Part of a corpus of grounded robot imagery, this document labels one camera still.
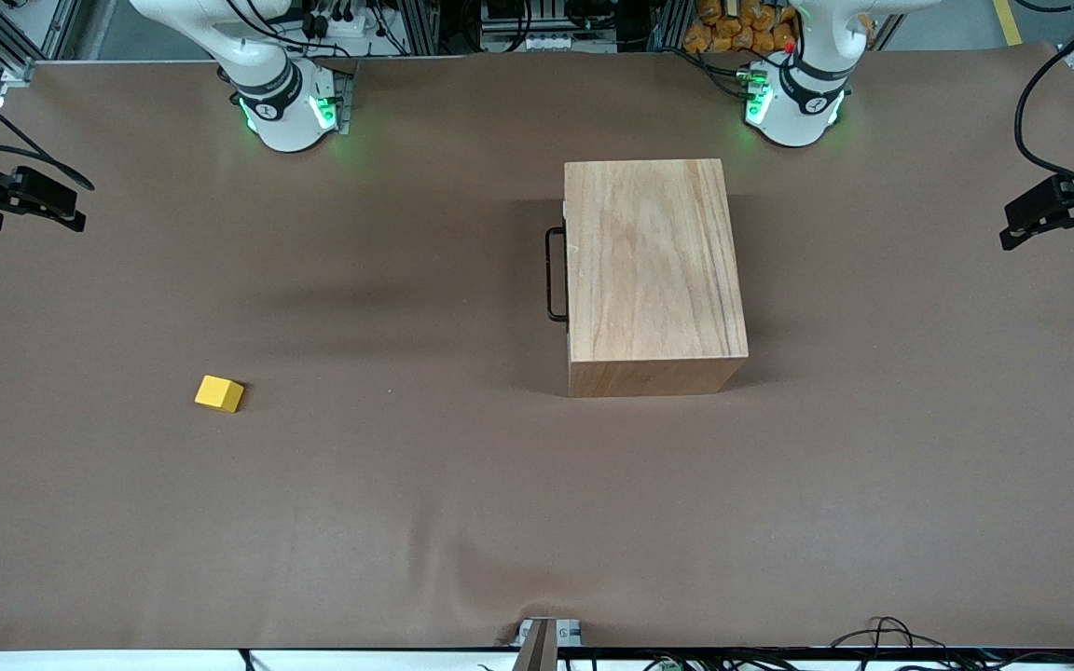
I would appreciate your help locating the yellow cube block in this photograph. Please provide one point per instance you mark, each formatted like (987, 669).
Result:
(217, 392)

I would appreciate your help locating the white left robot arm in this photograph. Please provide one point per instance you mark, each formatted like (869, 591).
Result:
(793, 116)

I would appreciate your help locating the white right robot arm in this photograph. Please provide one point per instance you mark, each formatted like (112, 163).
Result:
(285, 121)

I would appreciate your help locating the wooden drawer cabinet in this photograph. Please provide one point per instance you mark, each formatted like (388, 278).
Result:
(654, 270)

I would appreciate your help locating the white power strip with plugs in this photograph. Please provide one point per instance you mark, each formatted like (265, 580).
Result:
(337, 19)

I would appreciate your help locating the orange stuffed bags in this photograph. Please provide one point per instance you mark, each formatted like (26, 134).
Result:
(733, 28)

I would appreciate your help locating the brown table mat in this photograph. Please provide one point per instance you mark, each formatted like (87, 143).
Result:
(406, 513)

